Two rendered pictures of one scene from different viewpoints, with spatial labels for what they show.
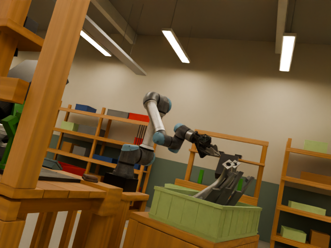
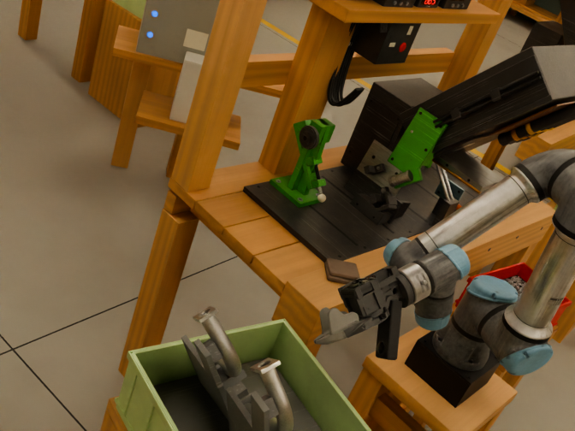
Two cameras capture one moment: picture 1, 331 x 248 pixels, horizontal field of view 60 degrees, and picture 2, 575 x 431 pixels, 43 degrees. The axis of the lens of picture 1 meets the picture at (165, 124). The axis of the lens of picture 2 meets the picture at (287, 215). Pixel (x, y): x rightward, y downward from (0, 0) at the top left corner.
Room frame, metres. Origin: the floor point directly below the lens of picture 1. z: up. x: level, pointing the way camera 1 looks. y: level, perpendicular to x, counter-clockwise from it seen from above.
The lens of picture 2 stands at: (1.71, -1.43, 2.07)
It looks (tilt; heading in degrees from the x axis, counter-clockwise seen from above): 31 degrees down; 98
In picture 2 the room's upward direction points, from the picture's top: 21 degrees clockwise
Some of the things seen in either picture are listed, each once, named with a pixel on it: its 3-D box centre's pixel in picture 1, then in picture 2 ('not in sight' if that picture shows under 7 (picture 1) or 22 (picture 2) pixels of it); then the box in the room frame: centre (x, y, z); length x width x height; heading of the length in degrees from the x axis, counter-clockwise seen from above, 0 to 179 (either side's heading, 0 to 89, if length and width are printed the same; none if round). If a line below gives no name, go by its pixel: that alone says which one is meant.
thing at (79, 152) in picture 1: (97, 149); not in sight; (7.57, 1.59, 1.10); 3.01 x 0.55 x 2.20; 68
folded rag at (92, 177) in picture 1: (90, 177); (342, 272); (1.68, 0.35, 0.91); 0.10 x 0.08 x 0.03; 23
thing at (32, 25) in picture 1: (21, 26); not in sight; (1.38, 0.82, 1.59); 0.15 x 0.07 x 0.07; 63
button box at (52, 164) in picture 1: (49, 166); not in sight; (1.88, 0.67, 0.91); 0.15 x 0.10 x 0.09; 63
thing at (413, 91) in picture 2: not in sight; (398, 132); (1.63, 1.14, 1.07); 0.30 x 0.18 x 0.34; 63
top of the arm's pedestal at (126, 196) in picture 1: (118, 192); (441, 379); (2.04, 0.21, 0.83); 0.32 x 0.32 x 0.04; 65
